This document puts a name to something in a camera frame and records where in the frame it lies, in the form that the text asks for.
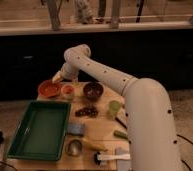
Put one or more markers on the red apple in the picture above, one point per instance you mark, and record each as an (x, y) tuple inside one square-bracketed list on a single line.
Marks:
[(68, 90)]

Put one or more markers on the black handled knife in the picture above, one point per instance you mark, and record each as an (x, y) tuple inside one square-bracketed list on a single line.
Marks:
[(119, 119)]

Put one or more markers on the blue sponge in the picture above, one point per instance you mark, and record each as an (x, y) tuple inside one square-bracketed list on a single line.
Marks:
[(76, 129)]

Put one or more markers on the dark brown bowl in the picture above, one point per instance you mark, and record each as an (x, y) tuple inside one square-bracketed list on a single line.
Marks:
[(93, 91)]

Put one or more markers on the white cloth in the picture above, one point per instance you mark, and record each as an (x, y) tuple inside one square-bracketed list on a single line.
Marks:
[(122, 165)]

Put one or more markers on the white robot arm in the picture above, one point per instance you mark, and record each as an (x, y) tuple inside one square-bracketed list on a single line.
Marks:
[(150, 122)]

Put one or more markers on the bunch of dark grapes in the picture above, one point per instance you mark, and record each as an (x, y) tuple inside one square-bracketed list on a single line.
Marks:
[(90, 111)]

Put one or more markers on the green cucumber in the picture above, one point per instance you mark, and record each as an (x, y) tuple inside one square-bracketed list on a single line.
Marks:
[(120, 134)]

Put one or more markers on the small metal cup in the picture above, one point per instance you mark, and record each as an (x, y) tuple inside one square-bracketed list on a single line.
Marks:
[(74, 148)]

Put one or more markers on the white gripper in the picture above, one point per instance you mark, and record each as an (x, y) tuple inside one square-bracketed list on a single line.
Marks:
[(67, 72)]

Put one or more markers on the orange bowl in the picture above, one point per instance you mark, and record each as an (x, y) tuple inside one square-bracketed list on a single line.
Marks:
[(49, 89)]

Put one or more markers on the green plastic cup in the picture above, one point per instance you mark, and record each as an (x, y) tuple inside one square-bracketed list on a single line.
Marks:
[(113, 108)]

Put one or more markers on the green plastic tray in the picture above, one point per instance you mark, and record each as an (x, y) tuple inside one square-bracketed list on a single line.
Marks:
[(41, 132)]

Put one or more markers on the white paper cup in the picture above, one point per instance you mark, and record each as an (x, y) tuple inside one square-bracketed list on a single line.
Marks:
[(69, 96)]

